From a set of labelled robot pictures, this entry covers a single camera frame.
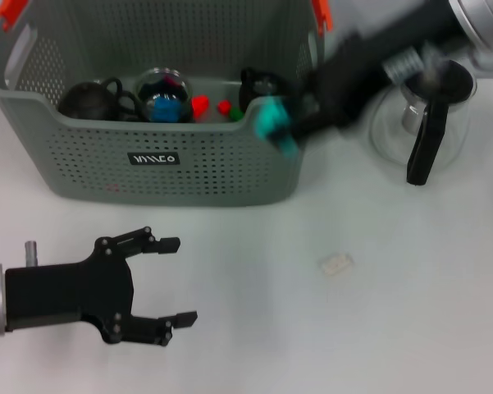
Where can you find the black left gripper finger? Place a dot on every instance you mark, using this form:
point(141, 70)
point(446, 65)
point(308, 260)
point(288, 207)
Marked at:
point(184, 319)
point(168, 245)

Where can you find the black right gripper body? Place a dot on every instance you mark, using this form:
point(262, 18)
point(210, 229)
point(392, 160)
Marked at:
point(365, 65)

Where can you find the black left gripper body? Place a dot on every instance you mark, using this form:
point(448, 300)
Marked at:
point(69, 295)

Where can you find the teal square building block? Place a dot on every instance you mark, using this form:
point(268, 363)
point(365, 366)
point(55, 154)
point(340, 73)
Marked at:
point(272, 119)

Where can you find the blue square building block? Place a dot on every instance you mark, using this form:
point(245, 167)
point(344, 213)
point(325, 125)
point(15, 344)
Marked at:
point(165, 110)

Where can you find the small green building block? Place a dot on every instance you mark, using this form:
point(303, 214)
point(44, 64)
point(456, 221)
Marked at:
point(237, 115)

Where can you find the bright red-orange building block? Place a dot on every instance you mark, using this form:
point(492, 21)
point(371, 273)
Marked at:
point(200, 106)

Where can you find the dark red curved block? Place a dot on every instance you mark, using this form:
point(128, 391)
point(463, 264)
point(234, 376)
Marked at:
point(171, 81)

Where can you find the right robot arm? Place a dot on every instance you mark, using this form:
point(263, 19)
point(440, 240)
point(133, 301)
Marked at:
point(484, 20)

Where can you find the grey-green perforated storage basket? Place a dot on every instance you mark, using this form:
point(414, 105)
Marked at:
point(213, 164)

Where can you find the white building block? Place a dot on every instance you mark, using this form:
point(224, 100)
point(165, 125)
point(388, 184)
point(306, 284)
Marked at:
point(335, 264)

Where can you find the black clay teapot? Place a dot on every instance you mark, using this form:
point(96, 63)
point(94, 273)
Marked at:
point(88, 102)

